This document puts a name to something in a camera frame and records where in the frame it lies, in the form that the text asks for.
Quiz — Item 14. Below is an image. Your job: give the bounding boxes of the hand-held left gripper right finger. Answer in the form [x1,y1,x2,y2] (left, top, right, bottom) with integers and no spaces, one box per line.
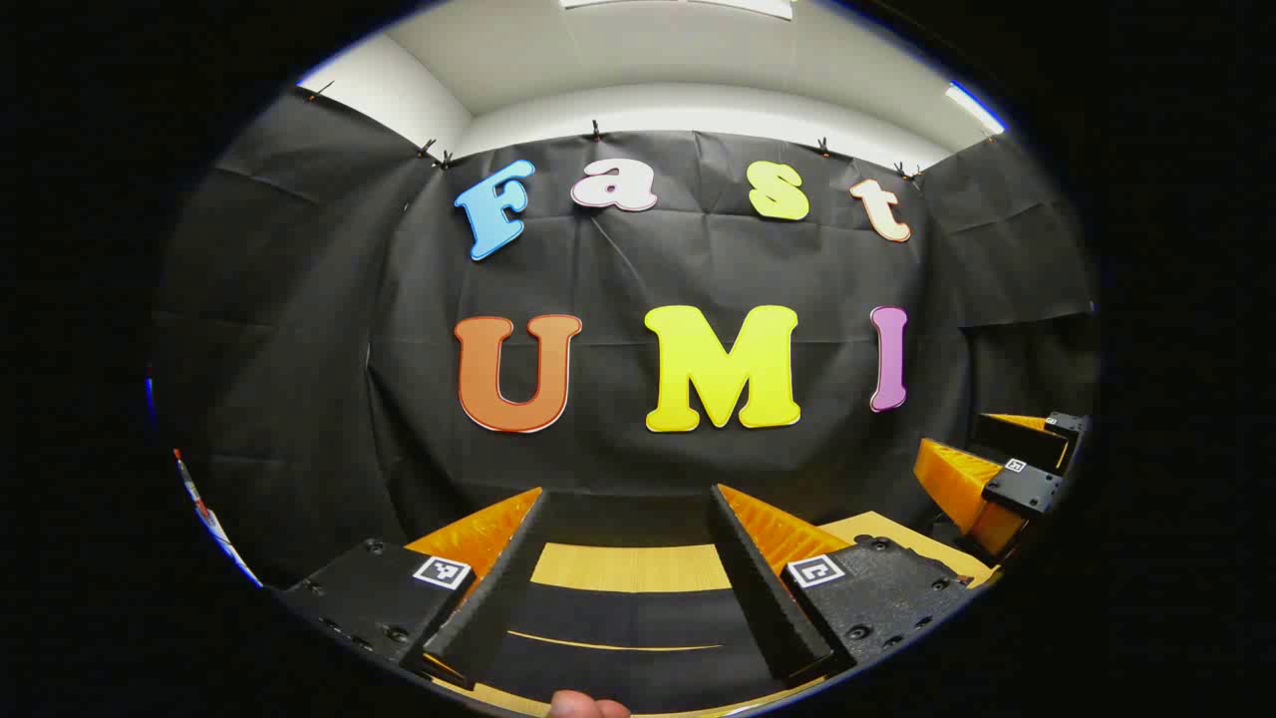
[707,485,974,690]

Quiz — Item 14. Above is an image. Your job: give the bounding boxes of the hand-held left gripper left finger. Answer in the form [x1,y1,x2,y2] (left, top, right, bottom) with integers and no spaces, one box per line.
[282,487,552,691]

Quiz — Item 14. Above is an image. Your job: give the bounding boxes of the dark grey jeans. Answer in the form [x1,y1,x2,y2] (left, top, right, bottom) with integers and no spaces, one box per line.
[439,588,828,714]

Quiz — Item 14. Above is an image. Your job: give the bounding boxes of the white red printed sheet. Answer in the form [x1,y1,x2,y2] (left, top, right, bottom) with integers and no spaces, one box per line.
[171,447,262,587]

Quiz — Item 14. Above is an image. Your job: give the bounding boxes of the ceiling light panel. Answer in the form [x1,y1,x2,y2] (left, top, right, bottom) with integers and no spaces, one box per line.
[944,82,1009,137]

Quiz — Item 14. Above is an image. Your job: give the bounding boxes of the black backdrop cloth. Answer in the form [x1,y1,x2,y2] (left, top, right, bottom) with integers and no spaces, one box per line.
[150,85,1103,589]

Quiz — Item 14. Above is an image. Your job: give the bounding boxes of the row of black backdrop clips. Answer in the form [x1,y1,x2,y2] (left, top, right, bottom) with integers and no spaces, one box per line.
[304,80,923,186]

